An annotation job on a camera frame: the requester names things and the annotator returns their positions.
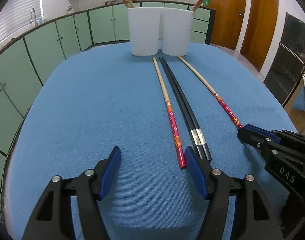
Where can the dark glass-front cabinet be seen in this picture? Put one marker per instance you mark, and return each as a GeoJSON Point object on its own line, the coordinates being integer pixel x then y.
{"type": "Point", "coordinates": [285, 62]}

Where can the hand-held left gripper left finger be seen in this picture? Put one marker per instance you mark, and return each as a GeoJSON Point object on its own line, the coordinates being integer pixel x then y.
{"type": "Point", "coordinates": [110, 172]}

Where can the black chopstick with silver band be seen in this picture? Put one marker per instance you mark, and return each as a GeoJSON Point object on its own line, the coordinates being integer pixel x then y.
{"type": "Point", "coordinates": [185, 102]}
{"type": "Point", "coordinates": [179, 102]}

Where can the plain wooden door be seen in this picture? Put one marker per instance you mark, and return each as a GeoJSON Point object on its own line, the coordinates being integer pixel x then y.
{"type": "Point", "coordinates": [260, 30]}

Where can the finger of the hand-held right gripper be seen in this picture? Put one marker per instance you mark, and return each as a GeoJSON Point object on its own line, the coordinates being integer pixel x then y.
{"type": "Point", "coordinates": [250, 138]}
{"type": "Point", "coordinates": [262, 132]}

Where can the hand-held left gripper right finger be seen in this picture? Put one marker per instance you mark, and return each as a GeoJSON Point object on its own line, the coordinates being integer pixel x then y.
{"type": "Point", "coordinates": [195, 172]}

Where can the small metal kettle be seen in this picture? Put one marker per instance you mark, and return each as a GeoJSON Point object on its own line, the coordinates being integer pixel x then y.
{"type": "Point", "coordinates": [70, 8]}

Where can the white window blind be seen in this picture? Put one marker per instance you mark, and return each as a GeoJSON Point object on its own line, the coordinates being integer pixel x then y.
{"type": "Point", "coordinates": [15, 10]}

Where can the chrome kitchen faucet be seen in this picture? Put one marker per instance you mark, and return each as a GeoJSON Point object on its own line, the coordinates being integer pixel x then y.
{"type": "Point", "coordinates": [33, 15]}

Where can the white double utensil holder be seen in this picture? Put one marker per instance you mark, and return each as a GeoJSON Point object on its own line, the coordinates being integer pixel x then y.
{"type": "Point", "coordinates": [145, 30]}

